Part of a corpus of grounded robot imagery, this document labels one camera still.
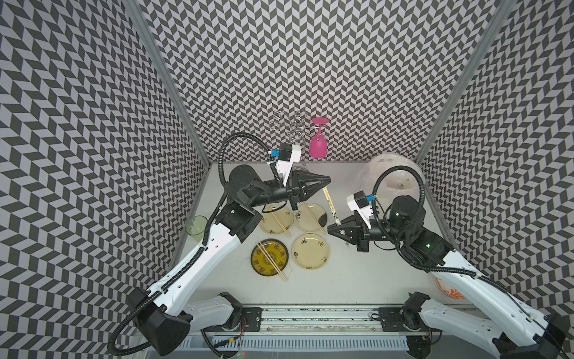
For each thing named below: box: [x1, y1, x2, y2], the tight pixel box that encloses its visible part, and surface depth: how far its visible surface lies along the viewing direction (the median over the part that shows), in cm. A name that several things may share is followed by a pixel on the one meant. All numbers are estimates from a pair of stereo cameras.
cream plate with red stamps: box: [291, 232, 331, 270], surface depth 89 cm
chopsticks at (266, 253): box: [256, 240, 288, 283], surface depth 86 cm
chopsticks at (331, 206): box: [322, 186, 342, 226], surface depth 55 cm
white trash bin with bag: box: [360, 151, 427, 217], surface depth 54 cm
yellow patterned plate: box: [250, 238, 289, 277], surface depth 88 cm
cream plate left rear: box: [260, 203, 294, 235], surface depth 98 cm
